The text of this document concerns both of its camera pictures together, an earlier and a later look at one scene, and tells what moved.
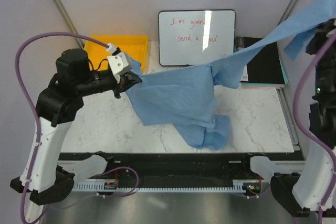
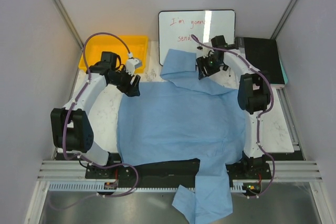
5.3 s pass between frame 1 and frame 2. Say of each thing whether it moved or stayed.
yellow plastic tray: stayed
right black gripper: moved
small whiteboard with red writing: stayed
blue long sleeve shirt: moved
